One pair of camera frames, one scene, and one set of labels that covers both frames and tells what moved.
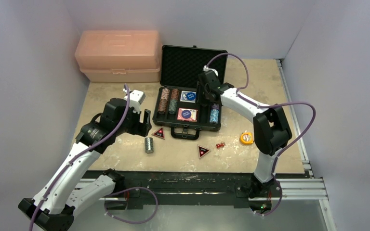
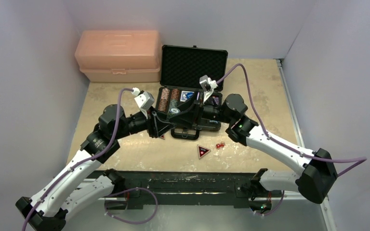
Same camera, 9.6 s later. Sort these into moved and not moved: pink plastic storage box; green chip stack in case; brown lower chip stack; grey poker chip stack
Moved: grey poker chip stack
Not moved: green chip stack in case; brown lower chip stack; pink plastic storage box
